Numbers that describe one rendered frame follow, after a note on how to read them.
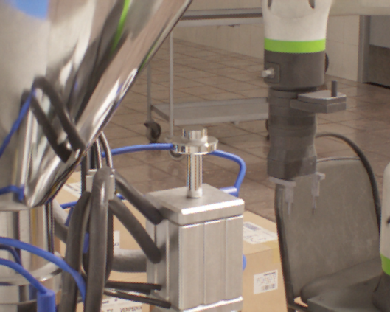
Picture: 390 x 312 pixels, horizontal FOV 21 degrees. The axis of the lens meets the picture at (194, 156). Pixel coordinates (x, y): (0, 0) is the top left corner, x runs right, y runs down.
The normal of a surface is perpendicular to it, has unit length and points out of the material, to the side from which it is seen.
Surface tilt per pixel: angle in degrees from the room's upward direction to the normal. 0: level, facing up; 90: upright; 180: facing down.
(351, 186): 77
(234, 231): 90
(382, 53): 90
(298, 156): 87
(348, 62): 90
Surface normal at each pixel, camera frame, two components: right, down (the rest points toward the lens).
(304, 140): 0.63, 0.33
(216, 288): 0.51, 0.21
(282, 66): -0.41, 0.22
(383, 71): -0.86, 0.13
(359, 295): 0.00, -0.97
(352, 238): 0.59, -0.04
